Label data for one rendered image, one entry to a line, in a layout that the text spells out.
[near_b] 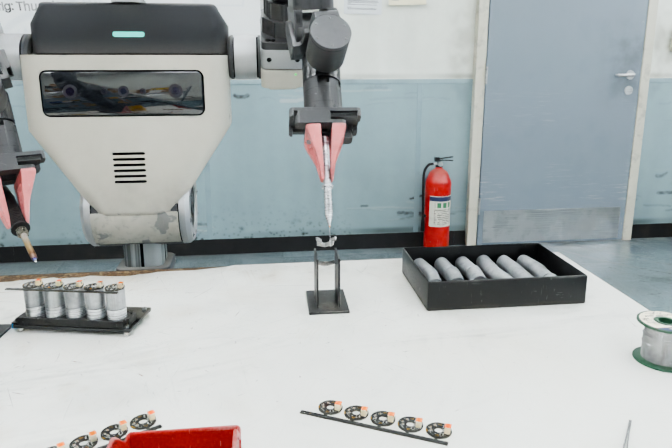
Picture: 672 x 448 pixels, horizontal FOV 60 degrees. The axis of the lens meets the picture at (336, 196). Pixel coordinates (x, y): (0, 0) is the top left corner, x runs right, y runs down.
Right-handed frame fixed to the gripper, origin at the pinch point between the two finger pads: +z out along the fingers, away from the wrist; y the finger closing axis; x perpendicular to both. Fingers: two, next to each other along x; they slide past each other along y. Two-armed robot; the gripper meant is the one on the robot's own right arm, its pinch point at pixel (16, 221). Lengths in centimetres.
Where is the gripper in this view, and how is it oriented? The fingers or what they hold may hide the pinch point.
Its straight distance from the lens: 95.0
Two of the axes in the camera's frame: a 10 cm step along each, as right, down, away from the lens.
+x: -5.6, 3.2, 7.6
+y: 7.6, -1.5, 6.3
